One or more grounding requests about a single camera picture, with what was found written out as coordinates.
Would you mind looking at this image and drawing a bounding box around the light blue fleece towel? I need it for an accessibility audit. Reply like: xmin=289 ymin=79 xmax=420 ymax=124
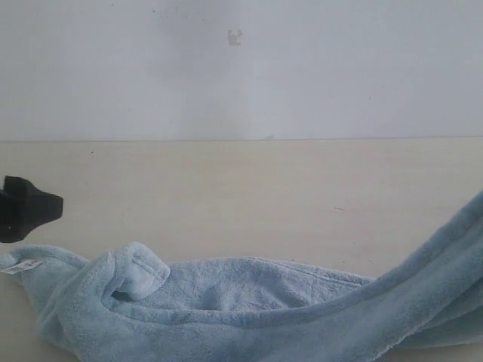
xmin=1 ymin=195 xmax=482 ymax=361

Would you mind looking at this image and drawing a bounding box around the white printed paper label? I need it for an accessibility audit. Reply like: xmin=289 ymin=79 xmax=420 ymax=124
xmin=1 ymin=259 xmax=42 ymax=275

